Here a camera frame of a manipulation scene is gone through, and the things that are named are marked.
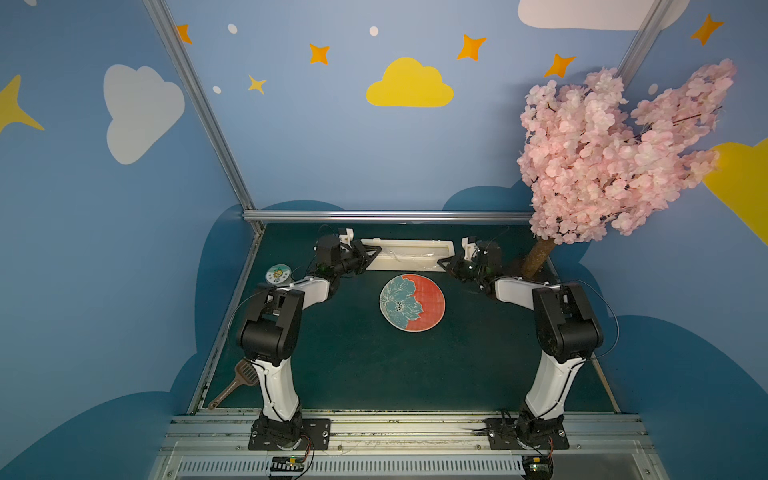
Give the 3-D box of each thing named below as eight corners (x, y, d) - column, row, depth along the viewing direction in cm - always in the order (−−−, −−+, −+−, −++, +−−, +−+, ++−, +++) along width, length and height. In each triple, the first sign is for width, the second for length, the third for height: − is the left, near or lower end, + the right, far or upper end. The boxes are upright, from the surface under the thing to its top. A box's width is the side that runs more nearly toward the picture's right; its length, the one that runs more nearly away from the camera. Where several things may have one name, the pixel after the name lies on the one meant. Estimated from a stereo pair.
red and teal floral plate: (379, 331, 94) (379, 328, 93) (380, 277, 108) (380, 274, 106) (448, 331, 95) (449, 328, 93) (440, 277, 108) (441, 274, 106)
